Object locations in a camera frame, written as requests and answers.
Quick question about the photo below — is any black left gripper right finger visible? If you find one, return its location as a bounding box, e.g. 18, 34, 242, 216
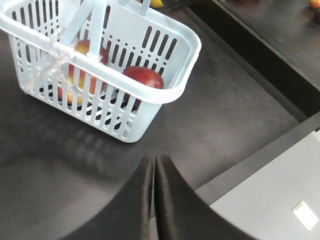
154, 155, 253, 240

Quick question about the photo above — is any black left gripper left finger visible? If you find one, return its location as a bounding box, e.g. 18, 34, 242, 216
64, 156, 154, 240

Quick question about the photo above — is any red yellow apple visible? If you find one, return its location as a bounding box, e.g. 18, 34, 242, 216
57, 40, 109, 106
122, 66, 165, 89

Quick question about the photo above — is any light blue plastic basket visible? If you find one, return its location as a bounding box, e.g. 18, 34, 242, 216
0, 0, 201, 143

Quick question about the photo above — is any metal floor outlet plate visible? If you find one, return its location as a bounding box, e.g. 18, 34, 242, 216
292, 200, 319, 231

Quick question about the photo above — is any yellow orange citrus fruit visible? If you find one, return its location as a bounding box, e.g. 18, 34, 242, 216
150, 0, 164, 9

